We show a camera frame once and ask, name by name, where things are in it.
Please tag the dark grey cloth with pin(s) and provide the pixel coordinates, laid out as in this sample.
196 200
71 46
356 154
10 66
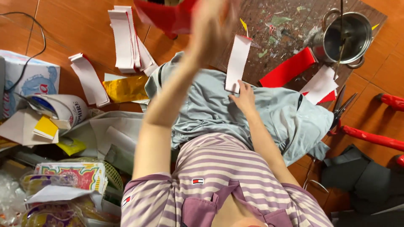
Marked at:
366 183

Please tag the person's grey-blue trousers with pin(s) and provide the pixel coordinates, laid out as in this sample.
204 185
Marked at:
214 107

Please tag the heap of colourful printed packets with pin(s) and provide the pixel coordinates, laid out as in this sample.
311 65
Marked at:
69 186

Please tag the person's left fingers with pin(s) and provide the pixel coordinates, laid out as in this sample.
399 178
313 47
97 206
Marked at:
221 12

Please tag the white printed paper roll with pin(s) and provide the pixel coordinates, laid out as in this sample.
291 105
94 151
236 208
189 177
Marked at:
66 108

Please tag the person's right hand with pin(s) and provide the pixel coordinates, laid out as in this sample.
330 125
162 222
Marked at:
246 101

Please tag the person's purple striped shirt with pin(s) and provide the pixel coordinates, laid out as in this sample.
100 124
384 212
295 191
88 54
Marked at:
214 176

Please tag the grey paper sheets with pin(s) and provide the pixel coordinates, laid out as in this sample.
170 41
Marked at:
110 132

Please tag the gold foil sheet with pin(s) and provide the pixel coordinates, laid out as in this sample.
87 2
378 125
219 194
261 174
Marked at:
126 89

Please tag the small red paper piece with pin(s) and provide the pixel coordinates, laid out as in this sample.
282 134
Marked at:
329 98

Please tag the small bundle of white strips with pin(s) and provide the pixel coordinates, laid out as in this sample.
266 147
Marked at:
90 80

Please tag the red paper strip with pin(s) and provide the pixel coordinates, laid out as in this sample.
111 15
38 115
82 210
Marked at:
287 69

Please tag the white zigzag-edged paper strip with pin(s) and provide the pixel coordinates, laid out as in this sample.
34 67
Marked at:
237 64

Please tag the green plastic basket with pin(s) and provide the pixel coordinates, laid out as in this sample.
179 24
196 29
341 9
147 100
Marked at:
114 178

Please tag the yellow plastic bag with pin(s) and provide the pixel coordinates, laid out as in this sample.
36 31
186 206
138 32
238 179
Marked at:
71 145

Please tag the yellow paper scrap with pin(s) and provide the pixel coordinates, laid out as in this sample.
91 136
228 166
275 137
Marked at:
243 25

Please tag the thin stick in pot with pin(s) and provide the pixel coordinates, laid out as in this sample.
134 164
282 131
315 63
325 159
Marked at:
340 47

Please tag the white and blue cardboard box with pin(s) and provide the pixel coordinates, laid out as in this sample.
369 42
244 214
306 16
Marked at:
34 78

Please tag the person's left hand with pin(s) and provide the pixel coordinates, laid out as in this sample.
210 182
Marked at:
206 34

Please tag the paint-stained dark wooden board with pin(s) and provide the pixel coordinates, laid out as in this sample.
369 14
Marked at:
284 28

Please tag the stack of white paper strips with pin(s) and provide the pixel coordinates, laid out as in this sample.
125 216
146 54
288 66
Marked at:
126 41

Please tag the red metal stool legs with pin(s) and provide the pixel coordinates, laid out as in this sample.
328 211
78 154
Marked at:
372 137

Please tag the white paper sheets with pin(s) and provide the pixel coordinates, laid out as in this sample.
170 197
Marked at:
19 129

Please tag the red paper sheet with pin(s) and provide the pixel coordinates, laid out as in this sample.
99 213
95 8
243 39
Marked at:
170 17

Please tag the yellow paper pieces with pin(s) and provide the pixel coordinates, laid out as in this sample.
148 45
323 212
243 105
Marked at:
45 126

